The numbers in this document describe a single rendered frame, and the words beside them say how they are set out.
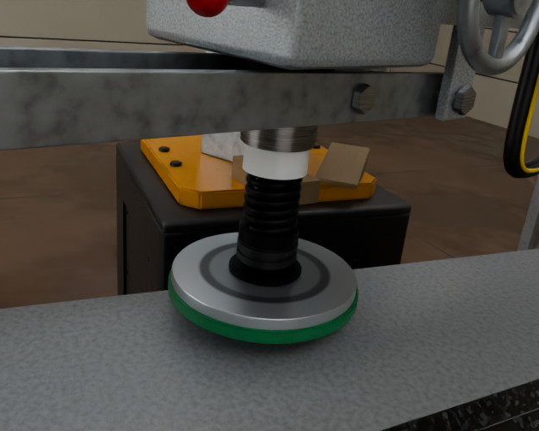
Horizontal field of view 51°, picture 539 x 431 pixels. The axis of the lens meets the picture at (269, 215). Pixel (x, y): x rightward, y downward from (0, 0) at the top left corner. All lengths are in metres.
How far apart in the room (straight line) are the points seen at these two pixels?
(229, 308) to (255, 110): 0.20
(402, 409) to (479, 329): 0.20
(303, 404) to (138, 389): 0.15
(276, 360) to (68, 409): 0.21
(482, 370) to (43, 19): 6.14
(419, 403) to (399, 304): 0.19
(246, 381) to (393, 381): 0.15
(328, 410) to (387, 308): 0.22
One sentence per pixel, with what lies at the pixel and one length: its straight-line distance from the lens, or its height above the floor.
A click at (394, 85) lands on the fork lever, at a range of 0.63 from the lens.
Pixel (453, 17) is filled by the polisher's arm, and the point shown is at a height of 1.17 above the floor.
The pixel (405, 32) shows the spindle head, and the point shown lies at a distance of 0.54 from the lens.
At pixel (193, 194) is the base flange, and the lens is 1.18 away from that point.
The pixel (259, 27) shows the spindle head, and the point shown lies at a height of 1.15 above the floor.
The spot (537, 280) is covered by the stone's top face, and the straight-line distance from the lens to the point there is 0.92.
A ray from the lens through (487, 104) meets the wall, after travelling 6.98.
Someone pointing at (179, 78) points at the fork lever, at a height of 1.11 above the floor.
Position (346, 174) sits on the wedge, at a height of 0.80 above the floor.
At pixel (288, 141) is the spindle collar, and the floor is 1.04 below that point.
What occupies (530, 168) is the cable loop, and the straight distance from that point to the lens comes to 1.15.
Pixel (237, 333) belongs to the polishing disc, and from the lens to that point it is 0.57.
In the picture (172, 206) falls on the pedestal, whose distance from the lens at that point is 1.20.
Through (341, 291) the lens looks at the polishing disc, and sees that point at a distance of 0.63.
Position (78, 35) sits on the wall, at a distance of 6.57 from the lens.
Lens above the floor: 1.18
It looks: 22 degrees down
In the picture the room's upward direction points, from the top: 6 degrees clockwise
